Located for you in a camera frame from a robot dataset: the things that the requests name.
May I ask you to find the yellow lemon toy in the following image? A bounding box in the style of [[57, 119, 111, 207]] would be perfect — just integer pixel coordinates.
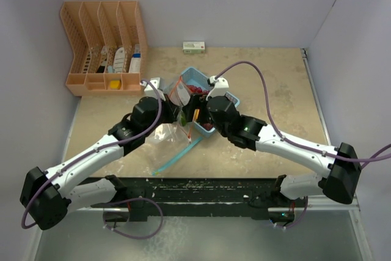
[[192, 109, 200, 122]]

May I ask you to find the clear zip top bag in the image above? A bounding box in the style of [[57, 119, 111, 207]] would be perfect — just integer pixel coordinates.
[[144, 77, 192, 144]]

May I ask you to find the mango toy fruit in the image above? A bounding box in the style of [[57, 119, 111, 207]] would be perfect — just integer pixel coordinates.
[[180, 114, 188, 127]]

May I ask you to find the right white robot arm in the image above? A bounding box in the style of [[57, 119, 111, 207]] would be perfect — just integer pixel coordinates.
[[183, 94, 362, 207]]

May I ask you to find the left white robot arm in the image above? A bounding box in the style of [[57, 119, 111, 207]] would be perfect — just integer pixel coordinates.
[[20, 97, 180, 230]]

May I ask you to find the red grapes toy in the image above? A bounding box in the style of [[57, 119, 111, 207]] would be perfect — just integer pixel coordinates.
[[186, 84, 209, 95]]

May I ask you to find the teal plastic strip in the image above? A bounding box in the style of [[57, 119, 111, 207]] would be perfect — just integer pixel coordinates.
[[152, 136, 203, 176]]

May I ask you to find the yellow sponge block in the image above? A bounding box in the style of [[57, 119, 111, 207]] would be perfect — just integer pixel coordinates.
[[109, 80, 122, 90]]

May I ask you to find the blue plastic basket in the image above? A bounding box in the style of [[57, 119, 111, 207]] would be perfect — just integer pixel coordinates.
[[178, 66, 241, 139]]

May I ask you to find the white blue tube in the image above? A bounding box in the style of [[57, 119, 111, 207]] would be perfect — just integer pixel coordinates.
[[128, 44, 141, 73]]

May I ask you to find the white patterned pouch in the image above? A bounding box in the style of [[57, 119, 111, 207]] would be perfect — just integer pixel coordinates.
[[108, 47, 125, 73]]

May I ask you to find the small green white box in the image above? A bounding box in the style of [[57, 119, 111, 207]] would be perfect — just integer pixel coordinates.
[[183, 41, 205, 54]]

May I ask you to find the black white card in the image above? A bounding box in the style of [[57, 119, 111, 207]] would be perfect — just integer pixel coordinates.
[[95, 46, 108, 73]]

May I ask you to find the orange desk organizer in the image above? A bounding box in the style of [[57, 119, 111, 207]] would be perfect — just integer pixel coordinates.
[[60, 1, 148, 97]]

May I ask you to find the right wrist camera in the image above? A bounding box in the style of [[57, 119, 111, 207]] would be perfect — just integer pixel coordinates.
[[206, 76, 229, 101]]

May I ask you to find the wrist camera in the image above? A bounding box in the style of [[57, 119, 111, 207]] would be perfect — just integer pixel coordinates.
[[140, 77, 166, 101], [206, 76, 229, 101]]

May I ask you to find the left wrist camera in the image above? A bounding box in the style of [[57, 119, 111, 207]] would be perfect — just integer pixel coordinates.
[[140, 77, 166, 101]]

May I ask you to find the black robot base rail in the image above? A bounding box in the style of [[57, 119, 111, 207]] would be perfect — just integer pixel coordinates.
[[93, 177, 307, 223]]

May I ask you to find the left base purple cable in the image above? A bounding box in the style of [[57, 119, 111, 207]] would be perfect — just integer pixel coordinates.
[[102, 197, 165, 240]]

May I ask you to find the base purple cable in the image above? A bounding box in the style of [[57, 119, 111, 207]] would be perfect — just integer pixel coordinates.
[[102, 197, 165, 240], [268, 196, 308, 232]]

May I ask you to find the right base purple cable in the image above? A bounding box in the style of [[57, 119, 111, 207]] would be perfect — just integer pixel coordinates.
[[268, 196, 308, 232]]

